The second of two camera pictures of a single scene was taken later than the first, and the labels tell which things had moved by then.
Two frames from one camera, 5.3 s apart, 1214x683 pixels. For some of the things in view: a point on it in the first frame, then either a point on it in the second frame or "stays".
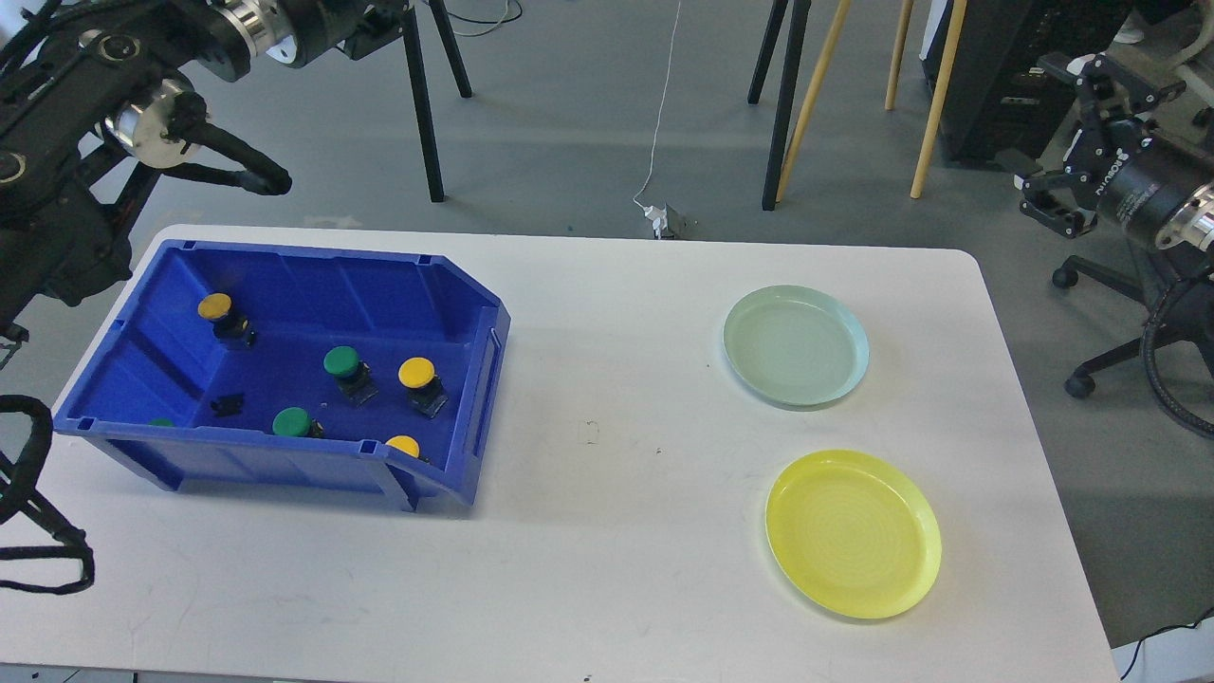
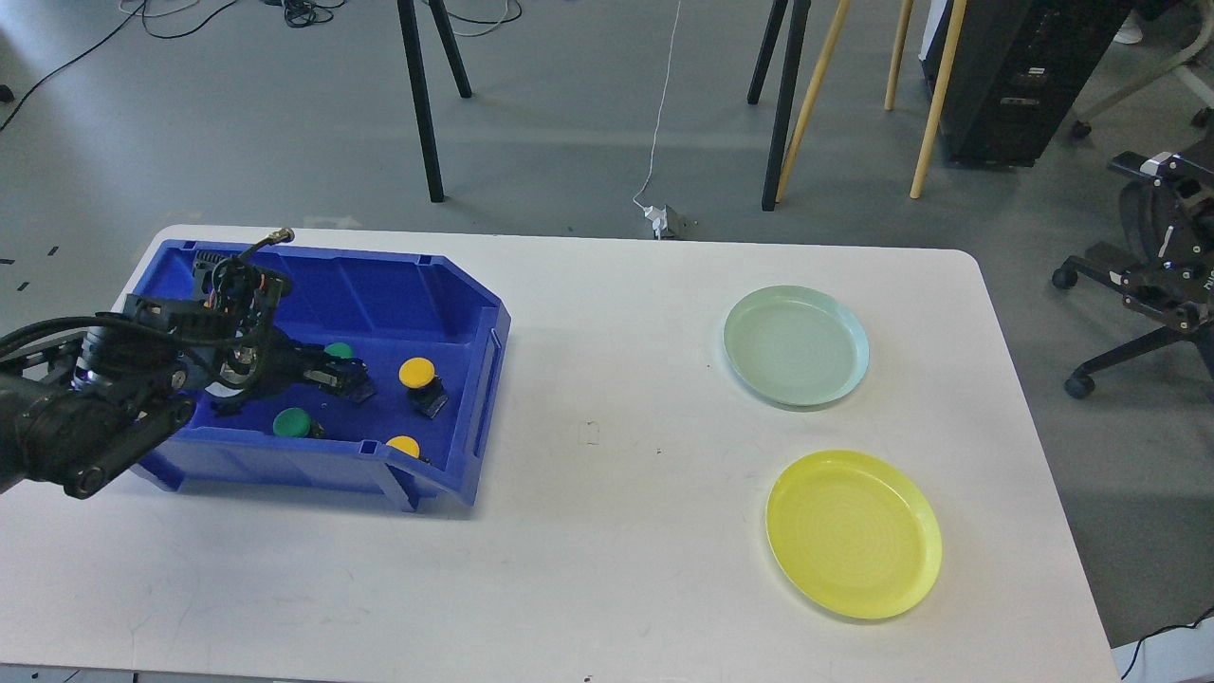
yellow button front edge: x=405 y=443 stays
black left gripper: x=297 y=31 -> x=225 y=343
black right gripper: x=1117 y=163 -> x=1179 y=290
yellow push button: x=425 y=388 stays
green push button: x=352 y=374 stays
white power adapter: x=659 y=217 stays
